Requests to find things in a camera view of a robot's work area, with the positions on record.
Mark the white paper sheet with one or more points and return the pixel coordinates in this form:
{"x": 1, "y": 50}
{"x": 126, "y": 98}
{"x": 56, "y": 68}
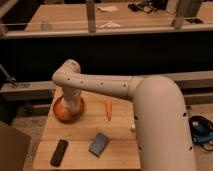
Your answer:
{"x": 108, "y": 9}

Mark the orange ceramic bowl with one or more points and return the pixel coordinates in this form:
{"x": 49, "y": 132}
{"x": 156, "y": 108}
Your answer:
{"x": 63, "y": 114}

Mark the grey metal post right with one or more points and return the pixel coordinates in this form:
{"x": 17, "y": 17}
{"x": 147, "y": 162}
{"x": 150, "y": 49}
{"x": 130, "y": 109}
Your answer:
{"x": 180, "y": 13}

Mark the orange carrot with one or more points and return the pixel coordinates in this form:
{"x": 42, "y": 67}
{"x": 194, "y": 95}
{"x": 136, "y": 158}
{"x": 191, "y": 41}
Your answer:
{"x": 108, "y": 107}

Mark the brown cardboard box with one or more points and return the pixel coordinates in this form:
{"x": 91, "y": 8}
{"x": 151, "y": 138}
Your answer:
{"x": 14, "y": 146}

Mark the blue sponge block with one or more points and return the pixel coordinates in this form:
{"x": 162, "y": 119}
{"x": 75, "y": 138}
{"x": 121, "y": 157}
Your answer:
{"x": 98, "y": 144}

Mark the small wooden table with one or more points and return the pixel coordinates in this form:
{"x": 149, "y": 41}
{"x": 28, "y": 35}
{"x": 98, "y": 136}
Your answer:
{"x": 120, "y": 154}

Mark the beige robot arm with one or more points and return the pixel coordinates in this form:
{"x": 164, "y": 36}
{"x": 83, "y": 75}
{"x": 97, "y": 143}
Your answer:
{"x": 159, "y": 110}

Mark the black remote control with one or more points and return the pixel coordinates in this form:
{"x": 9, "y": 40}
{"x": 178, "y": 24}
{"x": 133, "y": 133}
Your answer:
{"x": 59, "y": 153}

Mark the grey metal post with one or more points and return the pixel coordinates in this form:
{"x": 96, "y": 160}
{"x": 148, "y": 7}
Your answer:
{"x": 180, "y": 13}
{"x": 90, "y": 9}

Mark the long wooden workbench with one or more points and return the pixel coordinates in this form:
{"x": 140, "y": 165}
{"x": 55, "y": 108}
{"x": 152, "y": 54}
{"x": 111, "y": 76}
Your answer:
{"x": 69, "y": 20}

